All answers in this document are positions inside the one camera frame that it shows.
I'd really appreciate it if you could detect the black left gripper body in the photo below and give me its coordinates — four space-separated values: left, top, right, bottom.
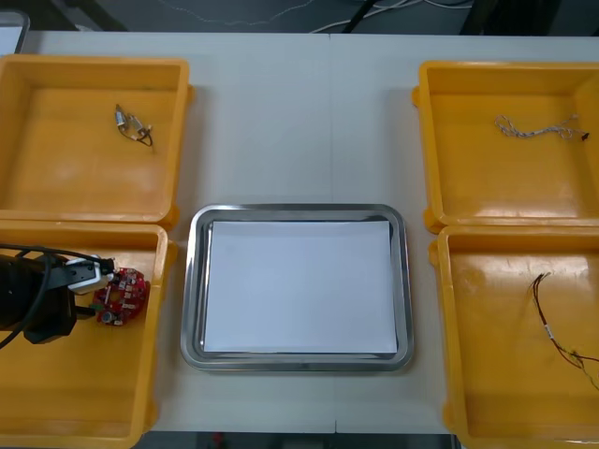
21 261 79 345

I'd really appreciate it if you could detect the round red circuit board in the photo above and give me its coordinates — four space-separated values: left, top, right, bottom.
93 267 151 327

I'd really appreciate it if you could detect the red black green-yellow wire harness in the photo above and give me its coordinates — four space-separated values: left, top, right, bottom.
527 272 599 392

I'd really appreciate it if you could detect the blue-white twisted wire harness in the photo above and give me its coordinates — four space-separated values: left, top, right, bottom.
493 113 590 143

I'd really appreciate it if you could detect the yellow-orange plastic bin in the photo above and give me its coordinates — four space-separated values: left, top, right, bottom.
0 219 179 449
428 224 599 449
0 53 196 230
411 59 599 235

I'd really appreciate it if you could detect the steel tray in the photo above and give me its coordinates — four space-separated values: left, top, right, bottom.
180 203 416 373

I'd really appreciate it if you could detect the white paper sheet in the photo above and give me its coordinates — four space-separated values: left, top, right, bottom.
201 219 400 355

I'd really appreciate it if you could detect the grey rimmed tray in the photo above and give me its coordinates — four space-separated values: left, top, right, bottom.
0 9 31 57

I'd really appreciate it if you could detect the black slanted stand leg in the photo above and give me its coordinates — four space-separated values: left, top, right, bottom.
340 0 381 34

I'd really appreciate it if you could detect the white floor cable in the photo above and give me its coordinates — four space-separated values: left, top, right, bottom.
308 0 475 34

